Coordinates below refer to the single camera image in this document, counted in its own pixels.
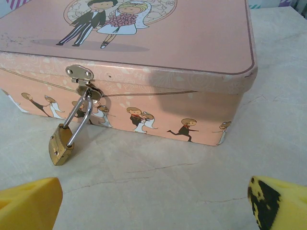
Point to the brass padlock with steel shackle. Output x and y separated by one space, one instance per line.
60 148

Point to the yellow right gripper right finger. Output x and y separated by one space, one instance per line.
283 208

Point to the pink wedding cartoon tin box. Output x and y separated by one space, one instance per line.
192 36

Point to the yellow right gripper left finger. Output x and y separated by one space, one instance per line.
28 206

